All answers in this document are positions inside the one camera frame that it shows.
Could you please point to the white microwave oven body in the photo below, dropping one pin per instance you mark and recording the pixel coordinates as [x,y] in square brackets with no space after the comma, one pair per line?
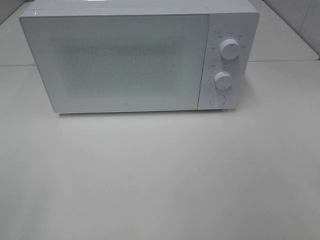
[227,19]

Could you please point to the white microwave door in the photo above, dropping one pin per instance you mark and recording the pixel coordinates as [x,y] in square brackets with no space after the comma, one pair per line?
[95,64]

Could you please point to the upper white power knob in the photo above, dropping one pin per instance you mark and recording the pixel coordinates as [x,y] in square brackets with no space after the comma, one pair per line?
[229,48]

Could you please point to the white timer knob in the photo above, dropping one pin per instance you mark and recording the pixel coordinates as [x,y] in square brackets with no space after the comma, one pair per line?
[223,80]

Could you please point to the round white door button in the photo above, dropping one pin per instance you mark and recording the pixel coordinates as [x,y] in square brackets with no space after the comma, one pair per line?
[217,101]

